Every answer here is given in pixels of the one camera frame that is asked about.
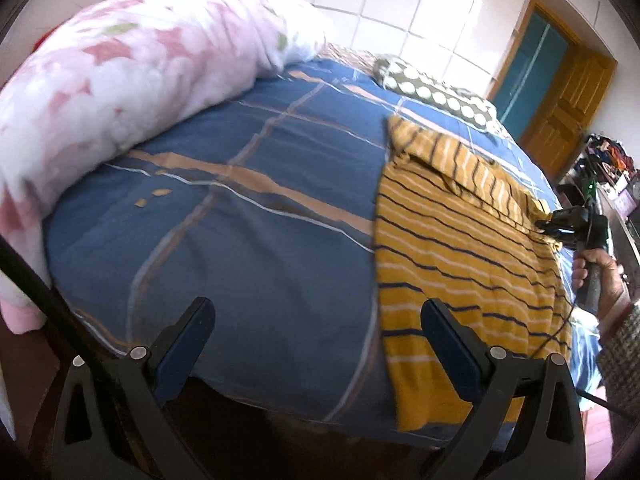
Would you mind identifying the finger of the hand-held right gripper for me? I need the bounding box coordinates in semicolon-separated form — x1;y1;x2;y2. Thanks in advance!
533;215;562;242

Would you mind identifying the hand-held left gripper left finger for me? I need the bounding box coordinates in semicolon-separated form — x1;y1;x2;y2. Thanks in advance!
52;296;217;480

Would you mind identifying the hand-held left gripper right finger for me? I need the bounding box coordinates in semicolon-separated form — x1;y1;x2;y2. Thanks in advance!
420;298;587;480

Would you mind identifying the yellow striped shirt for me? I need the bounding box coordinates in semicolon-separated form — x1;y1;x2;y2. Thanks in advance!
374;114;574;432

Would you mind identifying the person's right forearm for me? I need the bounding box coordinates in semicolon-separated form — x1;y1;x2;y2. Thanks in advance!
596;280;640;463

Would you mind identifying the person's right hand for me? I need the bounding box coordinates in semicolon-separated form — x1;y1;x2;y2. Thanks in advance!
570;249;629;322

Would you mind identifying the cluttered dresser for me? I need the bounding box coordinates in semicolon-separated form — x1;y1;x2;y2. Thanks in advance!
556;133;640;291

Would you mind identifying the wooden door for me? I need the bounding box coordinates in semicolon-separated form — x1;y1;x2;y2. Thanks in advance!
487;0;619;181

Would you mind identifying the blue plaid bed sheet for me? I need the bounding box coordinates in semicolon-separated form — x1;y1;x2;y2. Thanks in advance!
44;58;603;449

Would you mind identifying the brown polka dot pillow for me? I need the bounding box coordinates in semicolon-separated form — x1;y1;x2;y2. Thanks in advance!
373;54;499;133

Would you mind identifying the pink floral blanket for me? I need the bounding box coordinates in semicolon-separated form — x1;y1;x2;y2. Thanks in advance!
0;0;331;335

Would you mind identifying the black cable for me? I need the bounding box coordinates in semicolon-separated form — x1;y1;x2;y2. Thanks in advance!
520;255;588;361

